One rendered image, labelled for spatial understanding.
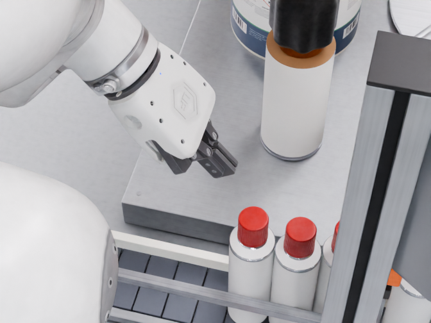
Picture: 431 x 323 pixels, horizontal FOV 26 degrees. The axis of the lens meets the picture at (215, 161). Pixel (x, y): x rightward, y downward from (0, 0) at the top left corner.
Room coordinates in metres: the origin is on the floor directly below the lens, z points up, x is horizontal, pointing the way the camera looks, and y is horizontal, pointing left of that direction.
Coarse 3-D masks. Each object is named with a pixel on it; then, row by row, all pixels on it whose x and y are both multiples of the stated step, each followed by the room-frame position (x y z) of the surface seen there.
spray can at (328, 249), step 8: (336, 224) 0.55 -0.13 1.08; (336, 232) 0.54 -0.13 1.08; (328, 240) 0.55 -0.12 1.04; (328, 248) 0.54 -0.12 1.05; (328, 256) 0.53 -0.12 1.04; (320, 264) 0.54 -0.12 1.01; (328, 264) 0.53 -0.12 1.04; (320, 272) 0.54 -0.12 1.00; (328, 272) 0.52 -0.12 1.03; (320, 280) 0.53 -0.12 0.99; (320, 288) 0.53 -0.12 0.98; (320, 296) 0.53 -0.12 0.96; (320, 304) 0.53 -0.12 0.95; (320, 312) 0.53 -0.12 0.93
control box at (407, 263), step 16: (416, 192) 0.37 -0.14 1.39; (416, 208) 0.37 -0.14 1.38; (416, 224) 0.37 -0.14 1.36; (400, 240) 0.37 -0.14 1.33; (416, 240) 0.36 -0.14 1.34; (400, 256) 0.37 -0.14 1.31; (416, 256) 0.36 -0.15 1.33; (400, 272) 0.37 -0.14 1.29; (416, 272) 0.36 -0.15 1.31; (416, 288) 0.35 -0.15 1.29
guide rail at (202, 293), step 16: (128, 272) 0.56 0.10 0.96; (160, 288) 0.54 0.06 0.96; (176, 288) 0.54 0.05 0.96; (192, 288) 0.54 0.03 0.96; (208, 288) 0.54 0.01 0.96; (224, 304) 0.52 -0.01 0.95; (240, 304) 0.52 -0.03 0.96; (256, 304) 0.52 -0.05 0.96; (272, 304) 0.52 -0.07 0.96; (304, 320) 0.50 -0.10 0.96; (320, 320) 0.50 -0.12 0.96
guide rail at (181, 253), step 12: (120, 240) 0.64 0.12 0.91; (132, 240) 0.64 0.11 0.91; (144, 240) 0.64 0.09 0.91; (156, 240) 0.64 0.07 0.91; (144, 252) 0.63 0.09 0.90; (156, 252) 0.63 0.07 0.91; (168, 252) 0.62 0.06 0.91; (180, 252) 0.62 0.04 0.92; (192, 252) 0.62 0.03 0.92; (204, 252) 0.62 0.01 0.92; (204, 264) 0.61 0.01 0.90; (216, 264) 0.61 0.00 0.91
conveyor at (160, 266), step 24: (120, 264) 0.62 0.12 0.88; (144, 264) 0.62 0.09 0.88; (168, 264) 0.62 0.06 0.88; (192, 264) 0.62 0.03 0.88; (120, 288) 0.59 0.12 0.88; (144, 288) 0.59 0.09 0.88; (216, 288) 0.59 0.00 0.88; (144, 312) 0.55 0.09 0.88; (168, 312) 0.55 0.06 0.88; (192, 312) 0.55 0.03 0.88; (216, 312) 0.55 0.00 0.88
